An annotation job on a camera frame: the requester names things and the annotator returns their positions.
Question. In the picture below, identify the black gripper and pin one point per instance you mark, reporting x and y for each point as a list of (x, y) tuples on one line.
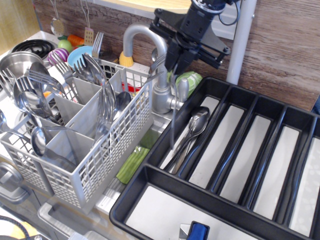
[(190, 36)]

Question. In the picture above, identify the small steel spoon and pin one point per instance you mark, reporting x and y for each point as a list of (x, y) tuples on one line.
[(174, 104)]

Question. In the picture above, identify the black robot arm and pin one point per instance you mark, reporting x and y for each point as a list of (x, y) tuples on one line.
[(212, 3)]

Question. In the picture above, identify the steel spoon in tray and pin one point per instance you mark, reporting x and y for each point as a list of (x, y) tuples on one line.
[(204, 112), (194, 129)]

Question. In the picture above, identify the steel spoon centre basket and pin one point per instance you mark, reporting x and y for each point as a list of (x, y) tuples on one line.
[(122, 100)]

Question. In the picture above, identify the black cutlery tray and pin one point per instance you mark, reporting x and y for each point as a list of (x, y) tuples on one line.
[(252, 174)]

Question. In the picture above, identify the grey plastic cutlery basket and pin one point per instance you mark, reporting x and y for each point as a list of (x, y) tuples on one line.
[(95, 164)]

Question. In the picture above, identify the large steel spoon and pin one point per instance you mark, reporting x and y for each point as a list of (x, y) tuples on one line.
[(34, 100)]

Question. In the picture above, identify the steel spoon front left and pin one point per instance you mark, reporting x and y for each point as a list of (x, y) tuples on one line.
[(39, 146)]

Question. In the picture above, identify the steel fork behind faucet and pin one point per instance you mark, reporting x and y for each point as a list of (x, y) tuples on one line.
[(151, 73)]

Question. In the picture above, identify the green toy cabbage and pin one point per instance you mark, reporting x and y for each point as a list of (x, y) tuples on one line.
[(193, 78)]

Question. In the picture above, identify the grey metal faucet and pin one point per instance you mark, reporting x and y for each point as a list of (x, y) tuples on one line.
[(161, 93)]

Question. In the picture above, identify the yellow toy corn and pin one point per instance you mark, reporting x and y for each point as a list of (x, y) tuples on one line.
[(126, 61)]

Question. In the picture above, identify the wooden shelf board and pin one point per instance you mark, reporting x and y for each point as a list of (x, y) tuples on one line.
[(176, 6)]

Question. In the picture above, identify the tall steel fork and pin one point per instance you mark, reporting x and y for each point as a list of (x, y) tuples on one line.
[(96, 47)]

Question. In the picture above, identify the hanging metal spatula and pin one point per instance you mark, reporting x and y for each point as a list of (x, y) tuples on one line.
[(88, 31)]

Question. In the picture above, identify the blue plastic bowl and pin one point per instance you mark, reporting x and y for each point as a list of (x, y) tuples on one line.
[(76, 55)]

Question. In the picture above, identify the orange toy carrot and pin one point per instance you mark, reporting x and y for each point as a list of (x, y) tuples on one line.
[(73, 39)]

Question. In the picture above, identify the green toy apple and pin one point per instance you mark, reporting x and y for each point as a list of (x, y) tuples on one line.
[(65, 44)]

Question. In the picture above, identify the purple toy onion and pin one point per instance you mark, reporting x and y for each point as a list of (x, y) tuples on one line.
[(62, 54)]

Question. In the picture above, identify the hanging metal strainer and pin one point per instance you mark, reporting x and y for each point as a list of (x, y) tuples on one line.
[(57, 26)]

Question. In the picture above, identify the black stove burner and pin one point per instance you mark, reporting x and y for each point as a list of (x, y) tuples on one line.
[(39, 47)]

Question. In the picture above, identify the steel fork left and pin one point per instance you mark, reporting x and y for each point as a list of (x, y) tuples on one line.
[(47, 80)]

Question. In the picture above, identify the steel pot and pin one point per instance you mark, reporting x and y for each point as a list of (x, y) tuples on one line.
[(18, 63)]

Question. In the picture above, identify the blue clip object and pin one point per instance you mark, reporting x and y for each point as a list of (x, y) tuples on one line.
[(194, 231)]

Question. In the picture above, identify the white metal post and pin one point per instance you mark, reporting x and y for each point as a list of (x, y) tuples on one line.
[(247, 14)]

